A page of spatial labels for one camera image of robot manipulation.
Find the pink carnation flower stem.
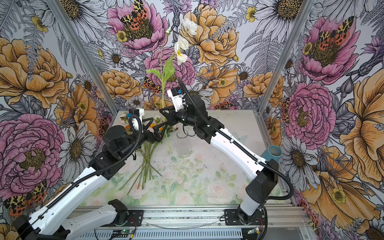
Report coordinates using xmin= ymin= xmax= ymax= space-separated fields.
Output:
xmin=119 ymin=142 xmax=162 ymax=195

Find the clear glass vase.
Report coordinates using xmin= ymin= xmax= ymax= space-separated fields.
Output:
xmin=176 ymin=130 xmax=192 ymax=158

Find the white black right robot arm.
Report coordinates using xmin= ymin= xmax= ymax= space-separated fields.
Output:
xmin=160 ymin=94 xmax=294 ymax=225

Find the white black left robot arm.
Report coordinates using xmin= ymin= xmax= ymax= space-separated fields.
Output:
xmin=14 ymin=115 xmax=168 ymax=240

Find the teal cylindrical vase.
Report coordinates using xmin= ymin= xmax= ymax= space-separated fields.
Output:
xmin=261 ymin=145 xmax=283 ymax=163

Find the pink white rose stem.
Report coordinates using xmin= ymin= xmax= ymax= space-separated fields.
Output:
xmin=161 ymin=124 xmax=178 ymax=142

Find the orange yellow ranunculus stem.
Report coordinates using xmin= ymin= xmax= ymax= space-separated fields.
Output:
xmin=124 ymin=124 xmax=132 ymax=132

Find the pink tipped rosebud stem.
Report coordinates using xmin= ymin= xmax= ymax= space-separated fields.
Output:
xmin=119 ymin=113 xmax=129 ymax=126

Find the green circuit board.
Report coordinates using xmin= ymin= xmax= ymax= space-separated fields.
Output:
xmin=110 ymin=230 xmax=136 ymax=240

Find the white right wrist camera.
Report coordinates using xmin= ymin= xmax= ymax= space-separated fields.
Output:
xmin=167 ymin=87 xmax=187 ymax=112

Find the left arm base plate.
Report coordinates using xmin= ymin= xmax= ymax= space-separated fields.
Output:
xmin=103 ymin=210 xmax=144 ymax=227

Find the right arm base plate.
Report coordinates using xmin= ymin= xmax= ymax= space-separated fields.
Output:
xmin=224 ymin=209 xmax=267 ymax=226

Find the aluminium front rail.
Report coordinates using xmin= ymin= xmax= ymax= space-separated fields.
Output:
xmin=56 ymin=205 xmax=310 ymax=230

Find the left aluminium corner post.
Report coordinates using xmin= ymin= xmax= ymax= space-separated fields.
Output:
xmin=47 ymin=1 xmax=119 ymax=116

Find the aluminium corner post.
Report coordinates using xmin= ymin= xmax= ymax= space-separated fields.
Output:
xmin=258 ymin=0 xmax=315 ymax=115
xmin=47 ymin=1 xmax=119 ymax=116

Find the right aluminium corner post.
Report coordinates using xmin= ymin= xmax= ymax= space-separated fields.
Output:
xmin=258 ymin=0 xmax=315 ymax=115

